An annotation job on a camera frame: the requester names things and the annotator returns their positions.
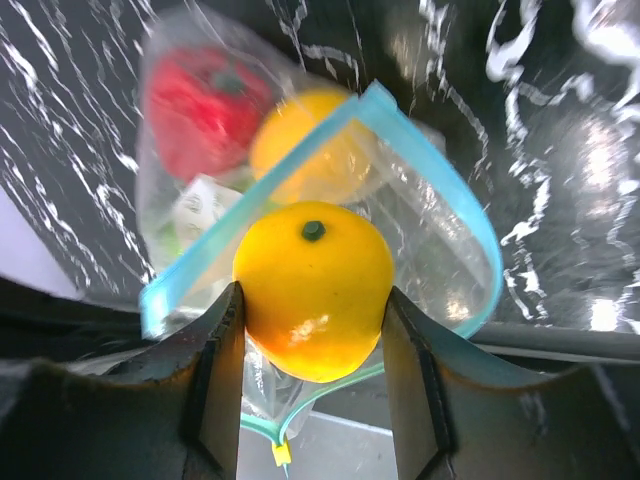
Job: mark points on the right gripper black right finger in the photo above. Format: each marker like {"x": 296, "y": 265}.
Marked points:
{"x": 459, "y": 412}

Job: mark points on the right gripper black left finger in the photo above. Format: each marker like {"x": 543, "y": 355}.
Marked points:
{"x": 170, "y": 412}

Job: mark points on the yellow fake lemon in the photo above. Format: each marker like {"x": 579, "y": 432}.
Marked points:
{"x": 315, "y": 278}

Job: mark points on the clear zip top bag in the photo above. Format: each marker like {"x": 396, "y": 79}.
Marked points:
{"x": 444, "y": 249}

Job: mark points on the orange fake mango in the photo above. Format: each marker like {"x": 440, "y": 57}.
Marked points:
{"x": 312, "y": 146}

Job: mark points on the red fake bell pepper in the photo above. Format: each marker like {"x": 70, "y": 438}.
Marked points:
{"x": 204, "y": 106}

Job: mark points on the white paper label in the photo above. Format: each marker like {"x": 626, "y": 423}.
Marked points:
{"x": 199, "y": 206}

